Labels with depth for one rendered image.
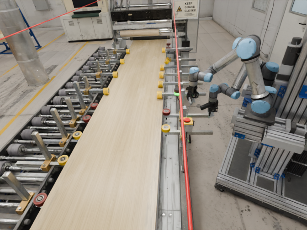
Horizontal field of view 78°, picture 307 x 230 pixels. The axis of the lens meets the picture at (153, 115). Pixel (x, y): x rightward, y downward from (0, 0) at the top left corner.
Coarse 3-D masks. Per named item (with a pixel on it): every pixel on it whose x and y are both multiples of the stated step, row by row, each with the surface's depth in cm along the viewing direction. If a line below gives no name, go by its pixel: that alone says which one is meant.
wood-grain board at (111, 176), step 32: (128, 64) 293; (160, 64) 286; (128, 96) 216; (96, 128) 173; (128, 128) 171; (160, 128) 168; (96, 160) 143; (128, 160) 141; (64, 192) 123; (96, 192) 122; (128, 192) 120; (32, 224) 108; (64, 224) 107; (96, 224) 106; (128, 224) 105
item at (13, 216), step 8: (96, 72) 321; (48, 136) 192; (56, 136) 192; (32, 152) 178; (40, 152) 177; (56, 152) 175; (8, 160) 170; (16, 160) 170; (0, 176) 156; (16, 176) 155; (24, 176) 155; (32, 176) 154; (0, 216) 129; (8, 216) 129; (16, 216) 128
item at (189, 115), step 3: (171, 114) 191; (174, 114) 190; (177, 114) 190; (186, 114) 189; (189, 114) 189; (192, 114) 189; (195, 114) 188; (198, 114) 188; (201, 114) 188; (204, 114) 187; (207, 114) 187; (165, 117) 191; (168, 117) 191; (171, 117) 191; (174, 117) 191; (177, 117) 190; (189, 117) 189; (192, 117) 189; (195, 117) 189; (198, 117) 189; (201, 117) 188; (204, 117) 188; (207, 117) 188
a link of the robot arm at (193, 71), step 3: (192, 69) 155; (195, 69) 155; (198, 69) 156; (192, 72) 156; (195, 72) 155; (189, 75) 160; (192, 75) 157; (195, 75) 156; (189, 78) 162; (192, 78) 159; (195, 78) 158; (192, 81) 160; (195, 81) 160
